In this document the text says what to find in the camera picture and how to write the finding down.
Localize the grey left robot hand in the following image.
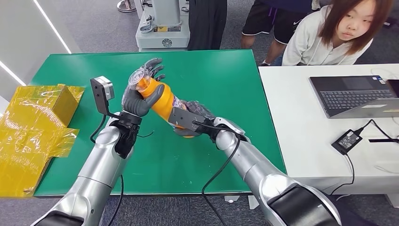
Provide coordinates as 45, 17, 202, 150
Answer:
121, 57, 167, 118

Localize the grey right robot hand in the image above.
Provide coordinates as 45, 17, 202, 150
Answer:
173, 99, 216, 138

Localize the orange detergent bottle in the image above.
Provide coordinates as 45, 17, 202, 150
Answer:
128, 68, 200, 138

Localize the white machine base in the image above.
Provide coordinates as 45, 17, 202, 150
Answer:
136, 0, 191, 53

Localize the person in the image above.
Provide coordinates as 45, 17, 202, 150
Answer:
187, 0, 228, 51
281, 0, 395, 67
240, 0, 314, 67

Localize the chrome stanchion base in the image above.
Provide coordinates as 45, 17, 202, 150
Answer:
117, 0, 138, 14

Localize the yellow taped cardboard box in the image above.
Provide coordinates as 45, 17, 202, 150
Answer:
0, 83, 86, 198

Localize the dark grey laptop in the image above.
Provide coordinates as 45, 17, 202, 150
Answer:
308, 75, 399, 120

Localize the black power adapter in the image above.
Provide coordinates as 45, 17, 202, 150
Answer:
331, 129, 363, 156

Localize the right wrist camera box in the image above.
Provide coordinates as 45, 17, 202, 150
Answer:
168, 107, 207, 132

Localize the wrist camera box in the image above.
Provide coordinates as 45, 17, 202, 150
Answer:
168, 107, 207, 132
90, 76, 115, 116

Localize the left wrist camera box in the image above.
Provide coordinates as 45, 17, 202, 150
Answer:
90, 76, 115, 116

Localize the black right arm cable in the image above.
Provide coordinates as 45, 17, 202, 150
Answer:
194, 121, 241, 226

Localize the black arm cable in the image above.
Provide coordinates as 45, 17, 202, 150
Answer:
89, 113, 124, 226
194, 121, 241, 226

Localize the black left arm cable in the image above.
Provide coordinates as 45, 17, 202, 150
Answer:
89, 113, 124, 226

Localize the white wall light strip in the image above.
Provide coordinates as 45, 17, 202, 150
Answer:
33, 0, 72, 55
0, 60, 27, 87

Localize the black mains power cable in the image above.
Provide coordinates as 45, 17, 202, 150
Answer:
329, 153, 355, 196

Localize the thin black adapter cable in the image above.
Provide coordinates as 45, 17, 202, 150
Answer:
355, 119, 399, 140

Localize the flat black strap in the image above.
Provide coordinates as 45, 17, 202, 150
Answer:
368, 138, 399, 144

